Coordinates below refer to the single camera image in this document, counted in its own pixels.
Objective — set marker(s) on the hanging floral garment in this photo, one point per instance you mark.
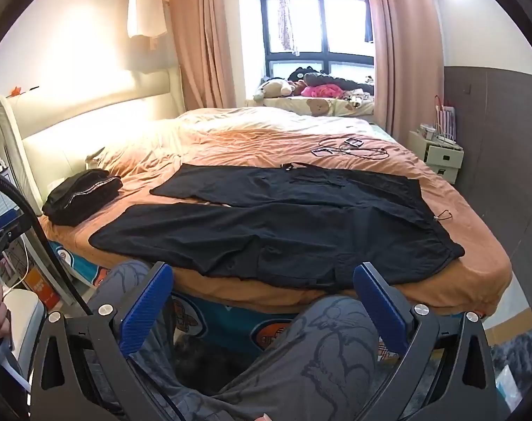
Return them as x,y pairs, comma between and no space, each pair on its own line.
287,26

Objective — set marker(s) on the cream padded headboard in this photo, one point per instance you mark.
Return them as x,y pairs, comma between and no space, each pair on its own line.
95,109

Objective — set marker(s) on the white plush toy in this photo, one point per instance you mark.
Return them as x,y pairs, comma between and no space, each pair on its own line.
274,87

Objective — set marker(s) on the white storage bin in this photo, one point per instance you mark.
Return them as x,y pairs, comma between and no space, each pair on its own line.
22,320

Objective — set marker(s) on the white nightstand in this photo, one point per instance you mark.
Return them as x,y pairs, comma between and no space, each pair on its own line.
441,158

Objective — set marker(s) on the black framed window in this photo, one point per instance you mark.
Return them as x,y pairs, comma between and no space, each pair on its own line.
340,22

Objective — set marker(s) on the grey fluffy rug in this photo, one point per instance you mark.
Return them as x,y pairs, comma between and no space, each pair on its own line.
515,351

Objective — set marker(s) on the bear print bedding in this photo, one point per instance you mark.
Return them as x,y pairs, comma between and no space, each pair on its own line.
318,106

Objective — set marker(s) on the orange fleece blanket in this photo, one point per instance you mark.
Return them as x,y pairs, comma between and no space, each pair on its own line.
445,193

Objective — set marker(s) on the orange box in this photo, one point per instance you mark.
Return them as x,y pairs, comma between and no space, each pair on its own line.
40,289

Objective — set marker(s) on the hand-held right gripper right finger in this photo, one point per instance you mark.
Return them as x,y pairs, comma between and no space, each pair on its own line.
377,302

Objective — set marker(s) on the cream duvet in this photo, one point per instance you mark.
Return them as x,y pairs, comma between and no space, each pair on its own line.
248,118

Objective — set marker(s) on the black plush toy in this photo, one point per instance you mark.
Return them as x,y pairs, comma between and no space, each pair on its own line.
301,73

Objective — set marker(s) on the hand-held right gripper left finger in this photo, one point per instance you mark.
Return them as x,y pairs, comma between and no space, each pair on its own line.
147,311

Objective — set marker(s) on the person's grey patterned trousers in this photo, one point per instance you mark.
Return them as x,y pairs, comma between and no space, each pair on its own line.
314,351

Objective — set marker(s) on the pink curtain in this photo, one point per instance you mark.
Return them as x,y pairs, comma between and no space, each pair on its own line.
204,52
401,52

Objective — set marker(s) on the smartphone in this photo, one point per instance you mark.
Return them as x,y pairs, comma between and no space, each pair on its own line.
322,151

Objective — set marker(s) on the hanging dark garment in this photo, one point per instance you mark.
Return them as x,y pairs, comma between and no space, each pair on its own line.
369,22

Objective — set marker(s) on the black pants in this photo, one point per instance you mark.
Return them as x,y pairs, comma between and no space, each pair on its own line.
292,237

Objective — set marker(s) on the pink plush toy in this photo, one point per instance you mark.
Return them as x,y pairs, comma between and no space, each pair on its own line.
323,91

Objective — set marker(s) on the hanging white garment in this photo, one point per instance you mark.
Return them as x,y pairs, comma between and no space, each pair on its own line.
145,8

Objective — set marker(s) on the cream pillow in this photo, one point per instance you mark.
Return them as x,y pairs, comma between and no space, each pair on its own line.
130,149

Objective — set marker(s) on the small orange toy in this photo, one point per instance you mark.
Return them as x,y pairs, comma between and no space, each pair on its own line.
16,92

